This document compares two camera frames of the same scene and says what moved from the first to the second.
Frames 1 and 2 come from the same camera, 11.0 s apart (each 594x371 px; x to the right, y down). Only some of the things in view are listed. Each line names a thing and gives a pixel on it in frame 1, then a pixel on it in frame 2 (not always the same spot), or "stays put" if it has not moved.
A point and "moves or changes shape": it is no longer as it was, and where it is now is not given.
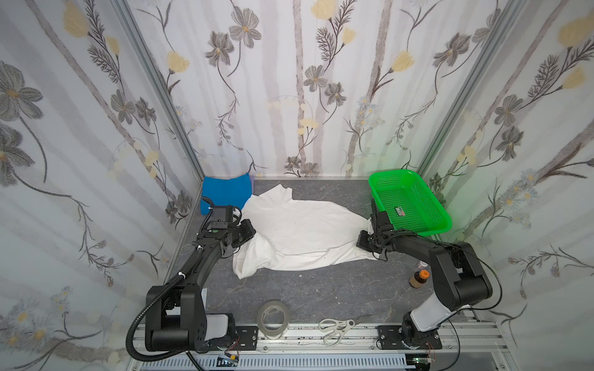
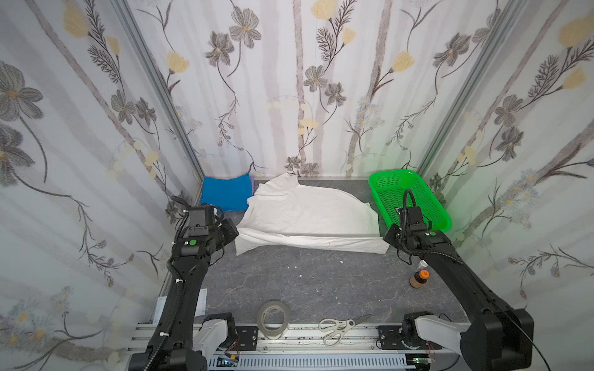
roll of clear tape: x=270 y=334 stays put
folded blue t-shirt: x=233 y=192 stays put
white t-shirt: x=295 y=233 moves or changes shape
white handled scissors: x=337 y=328 stays put
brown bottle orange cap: x=420 y=277 stays put
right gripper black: x=373 y=239 to x=392 y=234
